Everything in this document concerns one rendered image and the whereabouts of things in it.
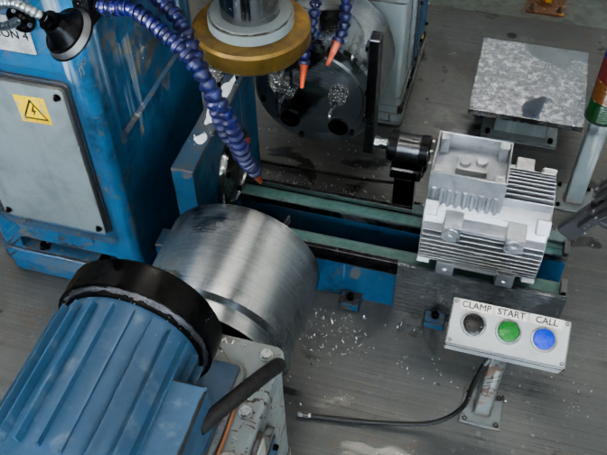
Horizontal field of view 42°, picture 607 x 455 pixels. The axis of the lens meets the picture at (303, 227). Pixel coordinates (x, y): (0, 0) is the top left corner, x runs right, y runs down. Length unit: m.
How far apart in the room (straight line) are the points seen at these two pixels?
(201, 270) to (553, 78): 1.04
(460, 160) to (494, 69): 0.59
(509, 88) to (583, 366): 0.65
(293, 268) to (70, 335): 0.42
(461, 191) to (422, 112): 0.64
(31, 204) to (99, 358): 0.68
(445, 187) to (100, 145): 0.54
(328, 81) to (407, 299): 0.44
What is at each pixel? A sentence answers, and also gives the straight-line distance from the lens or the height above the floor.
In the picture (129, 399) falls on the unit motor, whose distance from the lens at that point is 0.79.
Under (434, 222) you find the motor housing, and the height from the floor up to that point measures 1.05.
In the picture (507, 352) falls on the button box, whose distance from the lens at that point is 1.17.
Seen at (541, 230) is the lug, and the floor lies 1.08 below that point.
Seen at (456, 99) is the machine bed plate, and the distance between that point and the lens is 1.94.
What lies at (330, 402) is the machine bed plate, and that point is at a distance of 1.38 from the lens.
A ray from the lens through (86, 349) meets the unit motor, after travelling 0.80.
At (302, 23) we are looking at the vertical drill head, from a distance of 1.21.
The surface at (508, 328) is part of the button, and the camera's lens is 1.16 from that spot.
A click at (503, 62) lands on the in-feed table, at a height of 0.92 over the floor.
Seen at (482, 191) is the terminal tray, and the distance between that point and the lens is 1.27.
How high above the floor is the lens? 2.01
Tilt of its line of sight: 49 degrees down
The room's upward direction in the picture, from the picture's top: 1 degrees counter-clockwise
